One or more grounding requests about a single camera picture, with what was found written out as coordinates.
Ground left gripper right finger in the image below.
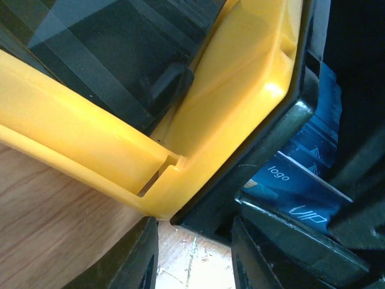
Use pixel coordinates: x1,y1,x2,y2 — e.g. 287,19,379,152
231,217,332,288

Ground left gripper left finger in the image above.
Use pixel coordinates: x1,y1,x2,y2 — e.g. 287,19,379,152
64,217,159,288

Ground blue card stack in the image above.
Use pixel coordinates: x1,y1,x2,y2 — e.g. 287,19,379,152
286,63,342,176

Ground yellow middle card bin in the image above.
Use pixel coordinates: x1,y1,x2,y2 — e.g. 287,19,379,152
1,1,306,219

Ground black card stack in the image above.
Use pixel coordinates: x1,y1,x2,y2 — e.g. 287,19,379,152
1,1,224,135

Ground black right card bin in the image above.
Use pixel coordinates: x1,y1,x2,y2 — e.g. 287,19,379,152
171,1,384,288

